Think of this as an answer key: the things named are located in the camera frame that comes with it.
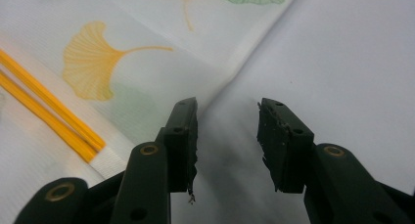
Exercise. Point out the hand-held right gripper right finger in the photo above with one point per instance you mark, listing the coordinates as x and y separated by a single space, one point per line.
293 152

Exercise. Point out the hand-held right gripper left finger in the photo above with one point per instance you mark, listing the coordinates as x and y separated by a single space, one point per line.
169 152

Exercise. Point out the white leaf-print cloth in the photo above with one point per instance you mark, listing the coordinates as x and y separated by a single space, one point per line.
130 70

